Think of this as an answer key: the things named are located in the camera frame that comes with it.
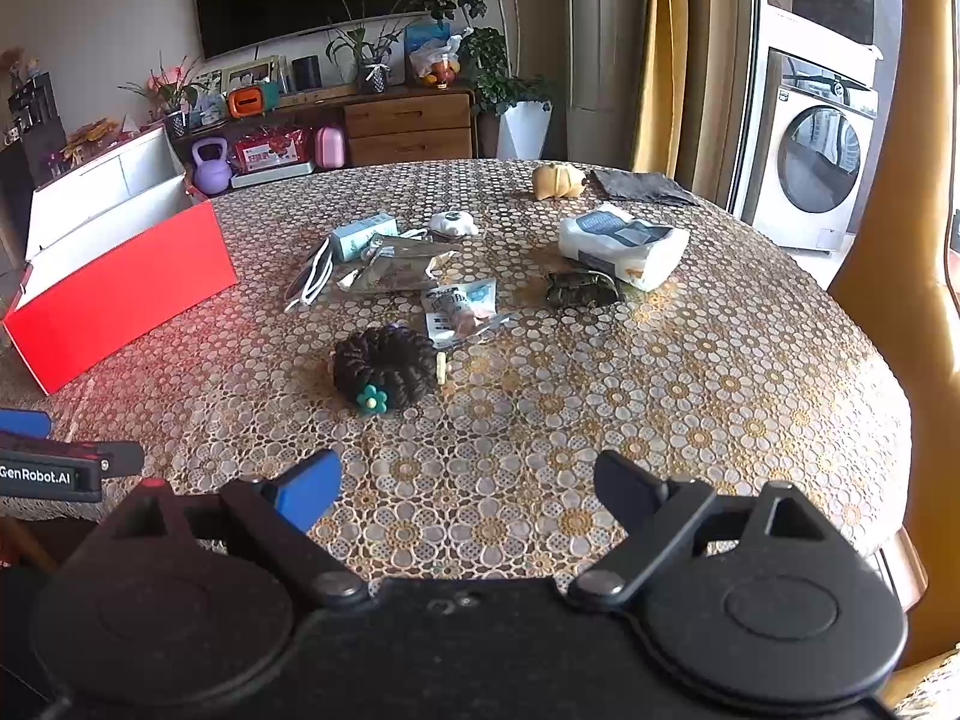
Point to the purple kettlebell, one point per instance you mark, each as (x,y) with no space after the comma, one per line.
(212,172)

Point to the red gift box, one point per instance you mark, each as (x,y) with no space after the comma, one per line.
(271,150)

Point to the wooden sideboard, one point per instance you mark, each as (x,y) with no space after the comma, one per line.
(409,127)

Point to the pink case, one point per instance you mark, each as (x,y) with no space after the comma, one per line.
(330,148)

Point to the red cardboard box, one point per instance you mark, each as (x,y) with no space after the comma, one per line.
(112,292)

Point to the brown flowered hair scrunchie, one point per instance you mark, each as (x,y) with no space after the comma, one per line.
(386,367)

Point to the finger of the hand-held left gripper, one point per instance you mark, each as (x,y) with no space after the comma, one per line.
(120,457)
(22,422)

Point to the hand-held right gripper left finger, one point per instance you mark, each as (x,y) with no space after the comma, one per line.
(307,487)

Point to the green plant in dotted pot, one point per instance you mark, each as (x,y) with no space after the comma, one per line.
(373,77)

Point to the dark snack packet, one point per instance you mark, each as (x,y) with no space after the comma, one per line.
(581,289)

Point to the white tissue pack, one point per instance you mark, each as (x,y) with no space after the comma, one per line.
(615,240)

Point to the clear plastic packet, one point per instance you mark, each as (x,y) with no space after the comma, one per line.
(457,307)

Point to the white flat box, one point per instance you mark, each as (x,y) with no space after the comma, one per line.
(274,176)

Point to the wooden tray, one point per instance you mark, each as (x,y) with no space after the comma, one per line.
(319,96)

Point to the mustard yellow chair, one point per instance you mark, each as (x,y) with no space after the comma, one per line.
(922,240)

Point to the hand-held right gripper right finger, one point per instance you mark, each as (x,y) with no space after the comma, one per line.
(622,484)

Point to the white photo frame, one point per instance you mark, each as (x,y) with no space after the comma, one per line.
(251,71)

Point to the blue box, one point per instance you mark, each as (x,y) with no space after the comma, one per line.
(424,34)

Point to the white washing machine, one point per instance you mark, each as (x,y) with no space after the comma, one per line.
(814,157)

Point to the yellow curtain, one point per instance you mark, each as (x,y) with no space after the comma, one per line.
(660,52)

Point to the small teal carton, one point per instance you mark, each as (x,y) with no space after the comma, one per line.
(364,234)

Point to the orange yellow packet pile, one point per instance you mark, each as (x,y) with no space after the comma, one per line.
(90,136)

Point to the plastic bag of fruit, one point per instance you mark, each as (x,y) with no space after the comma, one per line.
(442,71)

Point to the dark grey cloth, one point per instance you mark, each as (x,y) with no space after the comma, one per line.
(645,187)

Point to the pink flowering potted plant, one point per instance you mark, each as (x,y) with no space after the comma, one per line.
(174,120)

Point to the clear plastic bag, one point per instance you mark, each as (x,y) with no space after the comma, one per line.
(390,266)

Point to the tan soft toy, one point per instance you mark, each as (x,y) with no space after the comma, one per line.
(559,180)

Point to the tall plant in white planter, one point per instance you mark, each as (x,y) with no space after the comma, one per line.
(525,131)

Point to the black speaker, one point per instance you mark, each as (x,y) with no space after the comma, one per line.
(306,73)

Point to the orange tissue box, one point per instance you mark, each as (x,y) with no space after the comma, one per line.
(244,101)

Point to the black cabinet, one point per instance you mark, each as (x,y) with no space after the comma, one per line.
(34,105)

